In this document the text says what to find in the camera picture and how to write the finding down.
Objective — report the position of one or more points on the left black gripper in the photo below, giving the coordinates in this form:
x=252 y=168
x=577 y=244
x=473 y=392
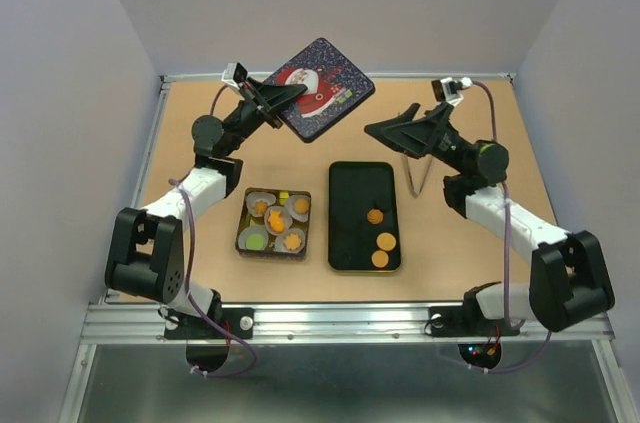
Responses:
x=261 y=98

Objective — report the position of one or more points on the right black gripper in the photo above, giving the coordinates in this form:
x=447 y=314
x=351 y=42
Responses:
x=413 y=139

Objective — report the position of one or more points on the metal tongs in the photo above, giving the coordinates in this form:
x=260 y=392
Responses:
x=416 y=183

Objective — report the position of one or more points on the gold tin lid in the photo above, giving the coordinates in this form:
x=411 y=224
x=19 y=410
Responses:
x=335 y=87

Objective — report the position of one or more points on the orange swirl cookie top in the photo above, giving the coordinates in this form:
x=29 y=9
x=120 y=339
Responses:
x=260 y=207

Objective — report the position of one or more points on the orange swirl cookie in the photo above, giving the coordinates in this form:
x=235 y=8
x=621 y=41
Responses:
x=260 y=207
x=375 y=216

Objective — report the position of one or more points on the orange fish cookie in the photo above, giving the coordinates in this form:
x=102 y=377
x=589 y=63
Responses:
x=276 y=221

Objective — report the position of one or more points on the green round cookie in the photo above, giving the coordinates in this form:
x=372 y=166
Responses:
x=255 y=242

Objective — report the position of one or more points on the orange flower cookie bottom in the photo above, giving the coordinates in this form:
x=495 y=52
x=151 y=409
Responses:
x=292 y=242

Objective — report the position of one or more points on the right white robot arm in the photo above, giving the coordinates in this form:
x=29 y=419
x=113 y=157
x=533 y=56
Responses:
x=568 y=278

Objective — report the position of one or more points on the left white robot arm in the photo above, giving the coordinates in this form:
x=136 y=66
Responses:
x=152 y=249

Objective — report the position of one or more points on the black tray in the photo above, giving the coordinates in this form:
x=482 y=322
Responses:
x=355 y=187

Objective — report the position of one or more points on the orange swirl cookie right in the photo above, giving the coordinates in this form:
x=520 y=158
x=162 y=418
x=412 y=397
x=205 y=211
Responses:
x=375 y=216

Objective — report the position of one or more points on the round orange cookie upper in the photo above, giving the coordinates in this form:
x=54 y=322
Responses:
x=386 y=241

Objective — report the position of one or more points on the round orange cookie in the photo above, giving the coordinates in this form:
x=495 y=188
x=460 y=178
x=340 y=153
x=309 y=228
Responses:
x=386 y=241
x=380 y=259

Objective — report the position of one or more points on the white paper cup top-right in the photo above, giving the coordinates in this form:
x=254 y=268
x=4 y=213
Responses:
x=289 y=205

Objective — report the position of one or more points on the white paper cup centre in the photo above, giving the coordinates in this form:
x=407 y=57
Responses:
x=285 y=214

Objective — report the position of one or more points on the round orange cookie lower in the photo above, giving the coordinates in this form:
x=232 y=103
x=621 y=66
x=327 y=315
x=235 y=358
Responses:
x=380 y=259

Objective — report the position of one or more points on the gold cookie tin box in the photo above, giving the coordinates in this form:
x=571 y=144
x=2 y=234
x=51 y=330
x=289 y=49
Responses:
x=247 y=220

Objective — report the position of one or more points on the white paper cup bottom-right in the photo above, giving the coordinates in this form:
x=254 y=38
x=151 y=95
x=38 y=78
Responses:
x=279 y=246

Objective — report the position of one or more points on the white paper cup bottom-left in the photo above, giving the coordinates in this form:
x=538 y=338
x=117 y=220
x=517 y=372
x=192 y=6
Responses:
x=252 y=230

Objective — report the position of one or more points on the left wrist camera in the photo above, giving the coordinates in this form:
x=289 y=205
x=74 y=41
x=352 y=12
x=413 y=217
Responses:
x=234 y=76

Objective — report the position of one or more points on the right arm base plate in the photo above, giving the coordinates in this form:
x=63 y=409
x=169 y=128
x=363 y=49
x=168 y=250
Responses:
x=456 y=322

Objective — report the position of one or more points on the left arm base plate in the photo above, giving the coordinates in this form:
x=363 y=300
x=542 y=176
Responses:
x=181 y=327

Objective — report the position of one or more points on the aluminium rail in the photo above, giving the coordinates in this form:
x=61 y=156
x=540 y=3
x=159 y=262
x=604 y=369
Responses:
x=280 y=324

